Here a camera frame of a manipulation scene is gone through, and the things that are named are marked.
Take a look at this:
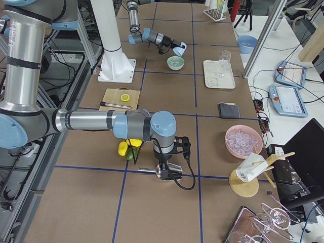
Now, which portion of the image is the blue bowl in background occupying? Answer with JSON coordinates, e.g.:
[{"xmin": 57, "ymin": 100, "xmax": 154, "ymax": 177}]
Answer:
[{"xmin": 237, "ymin": 35, "xmax": 258, "ymax": 54}]

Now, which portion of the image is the blue teach pendant near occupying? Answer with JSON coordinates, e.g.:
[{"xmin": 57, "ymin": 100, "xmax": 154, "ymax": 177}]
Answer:
[{"xmin": 269, "ymin": 85, "xmax": 308, "ymax": 118}]

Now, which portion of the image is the blue teach pendant far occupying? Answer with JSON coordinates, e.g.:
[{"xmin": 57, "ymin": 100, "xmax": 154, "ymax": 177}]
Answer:
[{"xmin": 274, "ymin": 61, "xmax": 307, "ymax": 89}]

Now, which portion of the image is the blue teach pendant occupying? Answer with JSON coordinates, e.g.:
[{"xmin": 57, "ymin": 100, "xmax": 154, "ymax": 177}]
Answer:
[
  {"xmin": 269, "ymin": 85, "xmax": 308, "ymax": 118},
  {"xmin": 274, "ymin": 61, "xmax": 307, "ymax": 89}
]

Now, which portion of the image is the yellow lemon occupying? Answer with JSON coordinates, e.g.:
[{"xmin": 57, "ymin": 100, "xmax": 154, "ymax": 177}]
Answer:
[
  {"xmin": 126, "ymin": 139, "xmax": 142, "ymax": 147},
  {"xmin": 117, "ymin": 141, "xmax": 129, "ymax": 156}
]

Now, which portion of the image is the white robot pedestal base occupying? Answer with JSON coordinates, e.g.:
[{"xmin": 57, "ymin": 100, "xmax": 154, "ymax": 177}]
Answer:
[{"xmin": 91, "ymin": 0, "xmax": 136, "ymax": 84}]

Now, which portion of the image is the wooden cutting board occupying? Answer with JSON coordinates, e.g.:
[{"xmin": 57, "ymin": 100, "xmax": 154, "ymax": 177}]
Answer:
[{"xmin": 99, "ymin": 88, "xmax": 140, "ymax": 111}]

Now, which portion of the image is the steel muddler rod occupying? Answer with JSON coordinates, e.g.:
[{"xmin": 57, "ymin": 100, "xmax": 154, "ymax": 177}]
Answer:
[{"xmin": 100, "ymin": 101, "xmax": 132, "ymax": 109}]

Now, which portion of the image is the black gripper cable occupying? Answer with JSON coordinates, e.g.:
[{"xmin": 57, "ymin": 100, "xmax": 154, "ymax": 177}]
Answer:
[{"xmin": 151, "ymin": 136, "xmax": 196, "ymax": 190}]

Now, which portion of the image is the green lime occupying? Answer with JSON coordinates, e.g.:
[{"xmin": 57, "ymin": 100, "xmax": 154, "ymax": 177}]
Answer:
[{"xmin": 126, "ymin": 147, "xmax": 138, "ymax": 161}]

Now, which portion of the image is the aluminium frame post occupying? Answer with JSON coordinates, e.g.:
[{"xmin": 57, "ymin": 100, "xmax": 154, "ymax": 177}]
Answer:
[{"xmin": 242, "ymin": 0, "xmax": 287, "ymax": 78}]

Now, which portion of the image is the steel ice scoop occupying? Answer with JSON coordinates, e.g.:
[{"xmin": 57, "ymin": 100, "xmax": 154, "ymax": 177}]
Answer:
[{"xmin": 138, "ymin": 163, "xmax": 183, "ymax": 180}]

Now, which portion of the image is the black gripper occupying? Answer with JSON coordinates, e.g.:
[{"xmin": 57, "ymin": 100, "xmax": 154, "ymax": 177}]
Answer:
[
  {"xmin": 156, "ymin": 153, "xmax": 173, "ymax": 180},
  {"xmin": 161, "ymin": 36, "xmax": 184, "ymax": 50}
]

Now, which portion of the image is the wooden stand with round base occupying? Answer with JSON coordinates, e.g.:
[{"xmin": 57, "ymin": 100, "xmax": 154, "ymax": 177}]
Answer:
[{"xmin": 229, "ymin": 152, "xmax": 295, "ymax": 198}]

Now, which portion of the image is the pink bowl with ice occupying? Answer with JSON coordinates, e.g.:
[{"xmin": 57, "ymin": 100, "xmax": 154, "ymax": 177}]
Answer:
[{"xmin": 225, "ymin": 125, "xmax": 263, "ymax": 158}]

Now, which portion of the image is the black camera tripod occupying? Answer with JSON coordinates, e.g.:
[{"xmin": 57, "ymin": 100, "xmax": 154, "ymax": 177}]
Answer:
[{"xmin": 233, "ymin": 0, "xmax": 253, "ymax": 31}]

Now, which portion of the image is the clear wine glass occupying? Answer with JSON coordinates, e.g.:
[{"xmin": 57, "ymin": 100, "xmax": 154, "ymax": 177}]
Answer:
[{"xmin": 216, "ymin": 50, "xmax": 231, "ymax": 78}]

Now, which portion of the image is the green bowl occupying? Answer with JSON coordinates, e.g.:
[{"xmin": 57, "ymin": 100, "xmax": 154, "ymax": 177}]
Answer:
[{"xmin": 167, "ymin": 56, "xmax": 185, "ymax": 71}]

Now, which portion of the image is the grey folded cloth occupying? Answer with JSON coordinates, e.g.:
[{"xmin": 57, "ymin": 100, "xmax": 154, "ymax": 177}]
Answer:
[{"xmin": 218, "ymin": 102, "xmax": 240, "ymax": 119}]

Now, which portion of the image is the cream bear tray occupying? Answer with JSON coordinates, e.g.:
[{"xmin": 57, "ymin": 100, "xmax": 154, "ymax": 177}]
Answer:
[{"xmin": 203, "ymin": 60, "xmax": 236, "ymax": 89}]

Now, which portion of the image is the lemon half slice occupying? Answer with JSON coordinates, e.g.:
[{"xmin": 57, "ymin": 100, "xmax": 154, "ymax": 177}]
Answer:
[{"xmin": 120, "ymin": 94, "xmax": 131, "ymax": 102}]

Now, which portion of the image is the light blue plastic cup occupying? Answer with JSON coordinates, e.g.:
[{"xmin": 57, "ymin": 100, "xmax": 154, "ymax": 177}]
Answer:
[{"xmin": 173, "ymin": 42, "xmax": 187, "ymax": 57}]

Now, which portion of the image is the black laptop monitor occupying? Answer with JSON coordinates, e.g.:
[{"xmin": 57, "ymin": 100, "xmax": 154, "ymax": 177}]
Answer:
[{"xmin": 272, "ymin": 118, "xmax": 323, "ymax": 209}]

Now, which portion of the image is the white wire dish rack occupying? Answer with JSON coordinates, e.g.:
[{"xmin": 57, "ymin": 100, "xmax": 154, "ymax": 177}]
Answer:
[{"xmin": 203, "ymin": 0, "xmax": 228, "ymax": 22}]

